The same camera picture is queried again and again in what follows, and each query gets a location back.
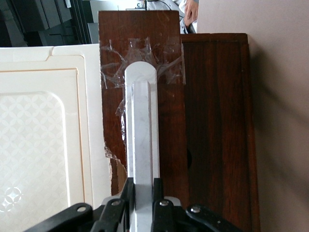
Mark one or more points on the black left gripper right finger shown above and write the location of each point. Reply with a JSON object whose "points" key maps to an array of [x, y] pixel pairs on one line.
{"points": [[158, 191]]}

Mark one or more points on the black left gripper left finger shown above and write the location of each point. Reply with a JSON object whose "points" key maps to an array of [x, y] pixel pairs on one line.
{"points": [[130, 193]]}

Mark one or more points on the white plastic cabinet panel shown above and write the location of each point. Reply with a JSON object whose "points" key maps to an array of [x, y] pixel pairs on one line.
{"points": [[36, 120]]}

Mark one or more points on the clear adhesive tape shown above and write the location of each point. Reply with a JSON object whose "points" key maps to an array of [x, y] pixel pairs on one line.
{"points": [[140, 52]]}

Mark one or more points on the black office furniture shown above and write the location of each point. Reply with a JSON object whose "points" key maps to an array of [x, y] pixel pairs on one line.
{"points": [[36, 21]]}

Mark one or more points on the black left camera bracket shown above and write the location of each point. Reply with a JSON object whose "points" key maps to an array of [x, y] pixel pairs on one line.
{"points": [[60, 218]]}

